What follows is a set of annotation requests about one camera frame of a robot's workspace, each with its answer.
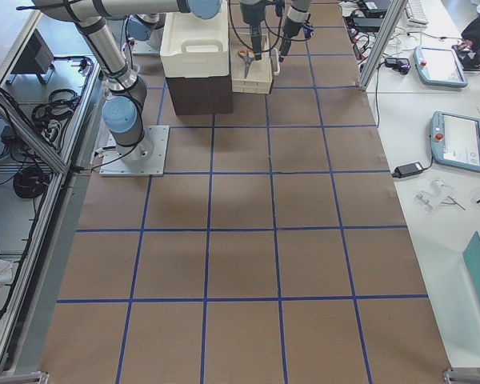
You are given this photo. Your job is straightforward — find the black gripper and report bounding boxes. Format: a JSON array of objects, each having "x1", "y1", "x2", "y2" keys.
[
  {"x1": 239, "y1": 0, "x2": 269, "y2": 61},
  {"x1": 279, "y1": 14, "x2": 313, "y2": 56}
]

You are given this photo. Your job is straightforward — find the black box on floor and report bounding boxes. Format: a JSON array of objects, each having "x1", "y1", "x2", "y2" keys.
[{"x1": 6, "y1": 29, "x2": 54, "y2": 85}]

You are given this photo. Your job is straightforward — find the grey orange scissors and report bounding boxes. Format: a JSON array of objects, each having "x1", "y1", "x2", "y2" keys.
[{"x1": 237, "y1": 49, "x2": 254, "y2": 78}]

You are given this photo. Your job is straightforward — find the light wooden drawer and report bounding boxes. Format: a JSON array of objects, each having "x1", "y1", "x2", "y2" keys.
[{"x1": 230, "y1": 32, "x2": 280, "y2": 94}]

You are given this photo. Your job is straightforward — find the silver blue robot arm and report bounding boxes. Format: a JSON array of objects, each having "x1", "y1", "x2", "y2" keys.
[
  {"x1": 278, "y1": 0, "x2": 314, "y2": 62},
  {"x1": 17, "y1": 0, "x2": 222, "y2": 116}
]

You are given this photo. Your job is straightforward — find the clear plastic bracket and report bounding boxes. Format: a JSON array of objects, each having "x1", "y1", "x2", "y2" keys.
[{"x1": 415, "y1": 178, "x2": 456, "y2": 213}]

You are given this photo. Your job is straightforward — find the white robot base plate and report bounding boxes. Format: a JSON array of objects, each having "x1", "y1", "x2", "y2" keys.
[{"x1": 98, "y1": 126, "x2": 170, "y2": 177}]

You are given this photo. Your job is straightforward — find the upper blue teach pendant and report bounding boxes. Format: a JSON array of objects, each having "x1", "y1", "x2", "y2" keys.
[{"x1": 413, "y1": 46, "x2": 468, "y2": 88}]

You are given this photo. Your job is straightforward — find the black power adapter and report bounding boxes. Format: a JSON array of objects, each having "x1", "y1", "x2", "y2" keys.
[{"x1": 392, "y1": 162, "x2": 424, "y2": 178}]

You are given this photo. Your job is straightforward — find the aluminium frame post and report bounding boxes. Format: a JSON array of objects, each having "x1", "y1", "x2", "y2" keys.
[{"x1": 358, "y1": 0, "x2": 406, "y2": 91}]

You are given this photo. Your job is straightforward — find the dark brown wooden cabinet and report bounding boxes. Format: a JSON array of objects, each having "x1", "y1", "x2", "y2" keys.
[{"x1": 166, "y1": 74, "x2": 233, "y2": 115}]

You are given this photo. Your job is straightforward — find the white plastic tray bin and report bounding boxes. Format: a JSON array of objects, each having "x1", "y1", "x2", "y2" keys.
[{"x1": 160, "y1": 1, "x2": 230, "y2": 78}]

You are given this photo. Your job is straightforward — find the blue teach pendant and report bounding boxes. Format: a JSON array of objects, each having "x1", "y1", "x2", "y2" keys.
[
  {"x1": 430, "y1": 111, "x2": 480, "y2": 173},
  {"x1": 413, "y1": 46, "x2": 468, "y2": 88}
]

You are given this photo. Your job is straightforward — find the lower blue teach pendant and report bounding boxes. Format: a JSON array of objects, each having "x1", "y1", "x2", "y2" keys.
[{"x1": 430, "y1": 111, "x2": 480, "y2": 173}]

